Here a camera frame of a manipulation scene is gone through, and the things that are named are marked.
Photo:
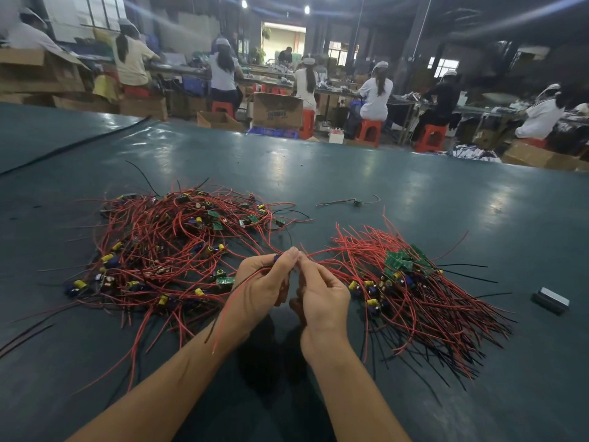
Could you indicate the large open cardboard box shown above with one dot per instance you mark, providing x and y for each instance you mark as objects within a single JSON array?
[{"x": 41, "y": 71}]

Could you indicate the dark green table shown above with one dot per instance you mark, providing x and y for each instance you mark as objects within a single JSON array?
[{"x": 478, "y": 207}]

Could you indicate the heap of black white items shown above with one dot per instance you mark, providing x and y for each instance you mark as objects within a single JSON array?
[{"x": 476, "y": 153}]

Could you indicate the red plastic stool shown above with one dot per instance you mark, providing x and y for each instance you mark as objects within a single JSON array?
[
  {"x": 431, "y": 138},
  {"x": 136, "y": 91},
  {"x": 370, "y": 133},
  {"x": 536, "y": 141},
  {"x": 223, "y": 108},
  {"x": 307, "y": 124}
]

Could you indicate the small black grey block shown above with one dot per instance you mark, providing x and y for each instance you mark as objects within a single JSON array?
[{"x": 550, "y": 301}]

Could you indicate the person's left hand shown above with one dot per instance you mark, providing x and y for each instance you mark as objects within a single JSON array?
[{"x": 253, "y": 290}]

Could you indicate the blue plastic crate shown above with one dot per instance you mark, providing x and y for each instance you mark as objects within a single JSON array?
[{"x": 274, "y": 132}]

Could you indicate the person's left forearm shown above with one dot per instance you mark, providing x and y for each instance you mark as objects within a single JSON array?
[{"x": 152, "y": 396}]

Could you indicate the person's right forearm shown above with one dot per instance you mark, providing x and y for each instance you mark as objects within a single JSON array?
[{"x": 359, "y": 405}]

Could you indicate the person's right hand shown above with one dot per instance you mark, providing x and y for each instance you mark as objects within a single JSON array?
[{"x": 324, "y": 304}]

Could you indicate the yellow sack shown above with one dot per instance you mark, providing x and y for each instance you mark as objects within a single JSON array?
[{"x": 106, "y": 87}]

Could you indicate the grid window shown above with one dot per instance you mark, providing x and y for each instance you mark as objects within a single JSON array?
[{"x": 101, "y": 9}]

